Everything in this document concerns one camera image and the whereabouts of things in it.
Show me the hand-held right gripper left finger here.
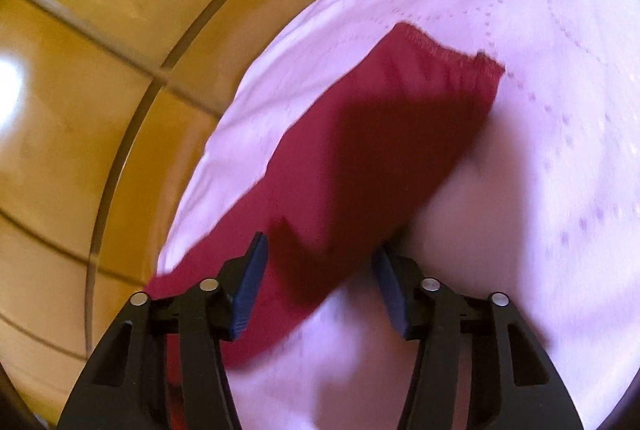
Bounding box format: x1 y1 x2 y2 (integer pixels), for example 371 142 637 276
57 232 270 430

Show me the pink bed sheet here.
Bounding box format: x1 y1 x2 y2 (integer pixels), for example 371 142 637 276
157 0 640 430

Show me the dark red garment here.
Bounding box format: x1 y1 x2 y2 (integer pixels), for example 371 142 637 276
145 22 507 430

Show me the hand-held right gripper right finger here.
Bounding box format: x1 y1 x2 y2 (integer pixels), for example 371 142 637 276
372 243 584 430

